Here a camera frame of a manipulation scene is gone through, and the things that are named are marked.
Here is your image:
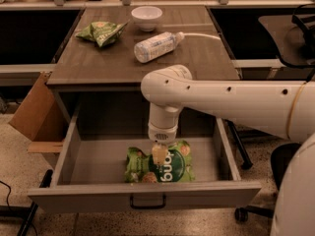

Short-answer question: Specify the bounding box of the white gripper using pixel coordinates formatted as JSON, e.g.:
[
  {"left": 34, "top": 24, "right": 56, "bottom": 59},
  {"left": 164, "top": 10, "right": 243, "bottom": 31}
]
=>
[{"left": 148, "top": 123, "right": 178, "bottom": 165}]

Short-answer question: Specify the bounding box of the green rice chip bag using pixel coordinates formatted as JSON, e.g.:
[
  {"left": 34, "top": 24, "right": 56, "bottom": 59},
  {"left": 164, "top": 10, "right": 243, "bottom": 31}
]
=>
[{"left": 124, "top": 140, "right": 195, "bottom": 183}]

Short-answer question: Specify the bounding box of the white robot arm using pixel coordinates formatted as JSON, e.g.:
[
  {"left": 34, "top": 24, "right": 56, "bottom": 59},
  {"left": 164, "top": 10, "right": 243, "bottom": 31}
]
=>
[{"left": 141, "top": 65, "right": 315, "bottom": 236}]

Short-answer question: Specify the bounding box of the grey open drawer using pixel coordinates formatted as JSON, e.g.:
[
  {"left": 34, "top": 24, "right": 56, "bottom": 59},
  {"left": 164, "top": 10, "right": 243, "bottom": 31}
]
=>
[{"left": 29, "top": 109, "right": 261, "bottom": 213}]

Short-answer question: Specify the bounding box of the crumpled green snack bag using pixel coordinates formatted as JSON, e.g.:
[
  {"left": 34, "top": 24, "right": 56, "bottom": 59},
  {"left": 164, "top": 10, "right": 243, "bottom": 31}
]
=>
[{"left": 76, "top": 22, "right": 127, "bottom": 47}]

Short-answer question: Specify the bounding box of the grey wooden cabinet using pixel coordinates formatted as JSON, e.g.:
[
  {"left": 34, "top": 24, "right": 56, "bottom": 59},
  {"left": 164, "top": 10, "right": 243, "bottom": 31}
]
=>
[{"left": 47, "top": 6, "right": 239, "bottom": 137}]

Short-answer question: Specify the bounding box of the black table leg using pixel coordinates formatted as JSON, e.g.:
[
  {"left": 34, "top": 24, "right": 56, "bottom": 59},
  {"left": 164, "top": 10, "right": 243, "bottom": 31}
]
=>
[{"left": 227, "top": 121, "right": 253, "bottom": 170}]

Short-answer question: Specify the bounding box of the clear plastic water bottle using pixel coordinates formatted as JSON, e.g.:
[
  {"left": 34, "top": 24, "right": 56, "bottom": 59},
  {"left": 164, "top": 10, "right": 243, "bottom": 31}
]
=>
[{"left": 134, "top": 31, "right": 184, "bottom": 63}]

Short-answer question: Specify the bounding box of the brown cardboard box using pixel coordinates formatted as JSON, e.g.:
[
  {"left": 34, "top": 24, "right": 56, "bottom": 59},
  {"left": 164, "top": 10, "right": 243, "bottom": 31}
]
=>
[{"left": 9, "top": 73, "right": 67, "bottom": 153}]

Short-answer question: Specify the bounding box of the black office chair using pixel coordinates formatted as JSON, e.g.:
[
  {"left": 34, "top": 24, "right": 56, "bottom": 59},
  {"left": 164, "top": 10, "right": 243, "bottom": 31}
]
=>
[{"left": 234, "top": 143, "right": 301, "bottom": 222}]

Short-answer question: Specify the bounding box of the white ceramic bowl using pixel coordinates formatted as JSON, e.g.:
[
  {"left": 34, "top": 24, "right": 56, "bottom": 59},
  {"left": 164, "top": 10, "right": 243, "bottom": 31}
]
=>
[{"left": 131, "top": 6, "right": 162, "bottom": 31}]

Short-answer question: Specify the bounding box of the black drawer handle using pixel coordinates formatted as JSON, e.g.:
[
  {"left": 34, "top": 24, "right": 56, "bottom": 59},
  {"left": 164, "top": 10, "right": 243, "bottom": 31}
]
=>
[{"left": 129, "top": 195, "right": 166, "bottom": 210}]

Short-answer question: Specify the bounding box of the black floor cable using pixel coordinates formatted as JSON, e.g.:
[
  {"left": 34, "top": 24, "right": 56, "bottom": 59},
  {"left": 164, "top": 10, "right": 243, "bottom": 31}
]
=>
[{"left": 0, "top": 180, "right": 13, "bottom": 212}]

